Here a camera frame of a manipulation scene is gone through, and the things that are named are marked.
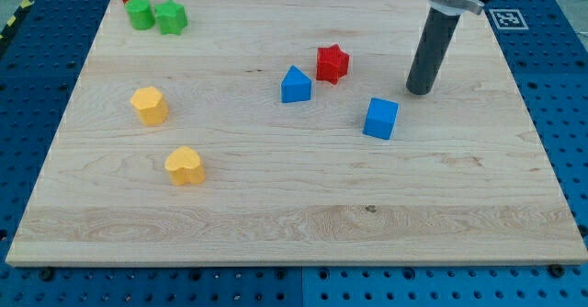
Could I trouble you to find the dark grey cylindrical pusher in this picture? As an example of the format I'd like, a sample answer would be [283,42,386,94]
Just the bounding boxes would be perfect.
[406,8,460,96]

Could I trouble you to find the red star block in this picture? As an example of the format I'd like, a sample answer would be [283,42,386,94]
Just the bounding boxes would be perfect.
[316,44,350,85]

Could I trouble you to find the blue triangle block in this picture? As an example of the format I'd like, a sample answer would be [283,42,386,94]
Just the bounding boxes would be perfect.
[280,65,311,103]

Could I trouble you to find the green star block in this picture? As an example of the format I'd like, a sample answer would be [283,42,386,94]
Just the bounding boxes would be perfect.
[154,0,187,36]

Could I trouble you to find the white fiducial marker tag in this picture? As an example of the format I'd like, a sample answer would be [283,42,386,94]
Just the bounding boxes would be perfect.
[489,8,528,30]

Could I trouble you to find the blue cube block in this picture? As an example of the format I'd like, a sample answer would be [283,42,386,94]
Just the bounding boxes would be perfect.
[363,97,400,140]

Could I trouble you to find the light wooden board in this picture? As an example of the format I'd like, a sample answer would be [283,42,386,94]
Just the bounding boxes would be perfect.
[6,0,587,267]

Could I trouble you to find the yellow heart block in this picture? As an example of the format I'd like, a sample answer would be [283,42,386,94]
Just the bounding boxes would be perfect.
[164,146,206,186]

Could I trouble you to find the green cylinder block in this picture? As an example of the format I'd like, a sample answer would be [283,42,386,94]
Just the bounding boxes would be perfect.
[125,0,155,30]

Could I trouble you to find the yellow hexagon block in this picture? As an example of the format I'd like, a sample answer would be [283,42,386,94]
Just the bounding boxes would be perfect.
[130,86,169,126]

